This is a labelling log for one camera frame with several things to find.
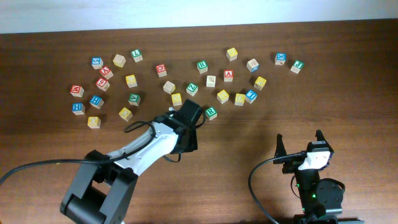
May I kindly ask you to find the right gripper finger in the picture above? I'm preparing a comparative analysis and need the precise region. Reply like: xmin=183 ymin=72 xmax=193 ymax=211
xmin=274 ymin=134 xmax=287 ymax=162
xmin=315 ymin=129 xmax=326 ymax=143

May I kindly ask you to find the green r block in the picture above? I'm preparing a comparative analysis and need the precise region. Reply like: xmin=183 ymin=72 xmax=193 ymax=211
xmin=205 ymin=107 xmax=218 ymax=121
xmin=197 ymin=60 xmax=208 ymax=74

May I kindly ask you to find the red a block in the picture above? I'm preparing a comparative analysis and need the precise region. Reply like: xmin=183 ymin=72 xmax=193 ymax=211
xmin=99 ymin=66 xmax=113 ymax=80
xmin=223 ymin=70 xmax=234 ymax=82

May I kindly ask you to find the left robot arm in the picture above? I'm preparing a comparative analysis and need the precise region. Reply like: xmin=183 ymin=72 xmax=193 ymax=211
xmin=60 ymin=100 xmax=204 ymax=224

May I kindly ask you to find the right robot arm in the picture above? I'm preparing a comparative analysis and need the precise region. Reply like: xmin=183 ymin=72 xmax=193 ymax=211
xmin=274 ymin=130 xmax=345 ymax=223

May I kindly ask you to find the yellow S block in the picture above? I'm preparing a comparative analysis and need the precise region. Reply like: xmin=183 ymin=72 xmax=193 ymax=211
xmin=171 ymin=93 xmax=182 ymax=106

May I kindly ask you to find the green Z block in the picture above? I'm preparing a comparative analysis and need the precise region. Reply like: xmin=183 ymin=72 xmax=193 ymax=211
xmin=186 ymin=83 xmax=198 ymax=96

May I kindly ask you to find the plain wood block centre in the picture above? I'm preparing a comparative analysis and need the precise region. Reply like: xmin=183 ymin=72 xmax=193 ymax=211
xmin=163 ymin=81 xmax=175 ymax=95

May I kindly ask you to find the yellow block centre right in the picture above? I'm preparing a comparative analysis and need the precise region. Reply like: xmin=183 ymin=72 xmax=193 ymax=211
xmin=217 ymin=90 xmax=229 ymax=104

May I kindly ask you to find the plain wood picture block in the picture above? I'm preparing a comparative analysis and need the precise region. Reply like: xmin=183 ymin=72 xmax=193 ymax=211
xmin=206 ymin=75 xmax=216 ymax=88

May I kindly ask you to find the green V block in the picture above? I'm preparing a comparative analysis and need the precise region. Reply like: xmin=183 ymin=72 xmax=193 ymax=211
xmin=128 ymin=93 xmax=141 ymax=106

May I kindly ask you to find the red Q block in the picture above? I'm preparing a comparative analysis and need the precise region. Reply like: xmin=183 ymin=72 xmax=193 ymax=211
xmin=155 ymin=64 xmax=167 ymax=77

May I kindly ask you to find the yellow block lower right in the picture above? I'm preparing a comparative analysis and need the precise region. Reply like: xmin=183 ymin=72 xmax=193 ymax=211
xmin=234 ymin=93 xmax=245 ymax=106

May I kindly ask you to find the yellow o block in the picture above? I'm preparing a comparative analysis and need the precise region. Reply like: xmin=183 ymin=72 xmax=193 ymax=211
xmin=119 ymin=107 xmax=133 ymax=121
xmin=87 ymin=116 xmax=101 ymax=129

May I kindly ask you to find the blue L block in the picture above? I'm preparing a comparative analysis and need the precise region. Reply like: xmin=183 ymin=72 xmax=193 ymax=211
xmin=245 ymin=90 xmax=257 ymax=104

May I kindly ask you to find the yellow block upper left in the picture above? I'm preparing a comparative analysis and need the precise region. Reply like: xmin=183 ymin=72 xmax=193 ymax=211
xmin=126 ymin=75 xmax=137 ymax=88

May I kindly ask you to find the green J block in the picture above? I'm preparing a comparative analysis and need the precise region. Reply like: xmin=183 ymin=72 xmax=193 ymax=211
xmin=290 ymin=60 xmax=304 ymax=74

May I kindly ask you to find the green L block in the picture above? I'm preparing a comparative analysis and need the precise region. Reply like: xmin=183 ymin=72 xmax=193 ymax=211
xmin=131 ymin=49 xmax=143 ymax=62

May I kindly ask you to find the yellow block top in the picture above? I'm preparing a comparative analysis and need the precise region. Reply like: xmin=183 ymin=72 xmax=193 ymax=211
xmin=226 ymin=47 xmax=238 ymax=61

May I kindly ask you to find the wood block blue side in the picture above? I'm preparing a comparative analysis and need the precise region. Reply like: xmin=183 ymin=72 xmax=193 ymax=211
xmin=246 ymin=58 xmax=259 ymax=72

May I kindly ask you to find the blue X block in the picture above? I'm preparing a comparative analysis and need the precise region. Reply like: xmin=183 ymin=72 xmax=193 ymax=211
xmin=274 ymin=52 xmax=287 ymax=65

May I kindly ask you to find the plain wood yellow-side block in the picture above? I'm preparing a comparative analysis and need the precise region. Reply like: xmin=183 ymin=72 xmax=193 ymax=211
xmin=113 ymin=54 xmax=126 ymax=68

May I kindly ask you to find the blue H block tilted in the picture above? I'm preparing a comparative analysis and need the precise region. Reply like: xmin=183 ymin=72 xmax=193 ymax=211
xmin=90 ymin=95 xmax=104 ymax=109

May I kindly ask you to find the yellow O block far left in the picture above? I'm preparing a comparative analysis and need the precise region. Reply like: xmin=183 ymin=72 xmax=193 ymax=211
xmin=87 ymin=116 xmax=101 ymax=129

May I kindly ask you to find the blue block top left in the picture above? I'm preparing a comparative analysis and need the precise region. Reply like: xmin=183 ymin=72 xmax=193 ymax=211
xmin=91 ymin=57 xmax=104 ymax=70

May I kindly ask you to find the blue H block left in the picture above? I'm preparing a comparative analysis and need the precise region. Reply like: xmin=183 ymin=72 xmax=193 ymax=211
xmin=72 ymin=103 xmax=85 ymax=115

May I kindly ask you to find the red M block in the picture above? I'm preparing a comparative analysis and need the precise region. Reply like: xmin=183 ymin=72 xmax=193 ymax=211
xmin=70 ymin=85 xmax=84 ymax=98

